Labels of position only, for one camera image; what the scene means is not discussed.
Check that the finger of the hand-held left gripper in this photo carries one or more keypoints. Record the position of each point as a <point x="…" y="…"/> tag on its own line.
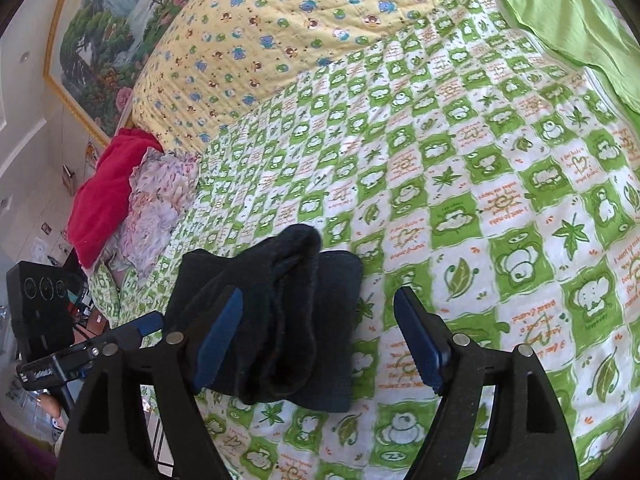
<point x="142" y="325"/>

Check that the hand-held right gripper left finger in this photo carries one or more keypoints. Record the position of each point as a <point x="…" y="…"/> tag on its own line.
<point x="217" y="337"/>

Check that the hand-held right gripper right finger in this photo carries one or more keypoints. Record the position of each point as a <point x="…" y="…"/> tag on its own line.
<point x="420" y="340"/>

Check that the black pants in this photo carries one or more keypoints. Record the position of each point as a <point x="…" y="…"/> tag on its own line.
<point x="290" y="320"/>

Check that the black speaker box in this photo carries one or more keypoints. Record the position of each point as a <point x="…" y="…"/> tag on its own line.
<point x="40" y="305"/>

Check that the pink floral cloth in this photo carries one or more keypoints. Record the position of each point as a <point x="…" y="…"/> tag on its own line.
<point x="152" y="210"/>

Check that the green checked cartoon blanket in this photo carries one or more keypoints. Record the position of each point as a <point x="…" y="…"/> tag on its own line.
<point x="450" y="210"/>

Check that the red cloth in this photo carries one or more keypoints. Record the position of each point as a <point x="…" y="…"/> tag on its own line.
<point x="102" y="195"/>

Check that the gold framed landscape painting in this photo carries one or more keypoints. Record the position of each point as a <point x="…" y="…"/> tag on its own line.
<point x="115" y="25"/>

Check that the yellow quilt with animal print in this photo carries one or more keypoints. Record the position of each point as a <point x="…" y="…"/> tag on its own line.
<point x="280" y="40"/>

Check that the plain light green cloth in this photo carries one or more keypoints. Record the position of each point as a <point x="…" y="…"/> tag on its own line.
<point x="575" y="25"/>

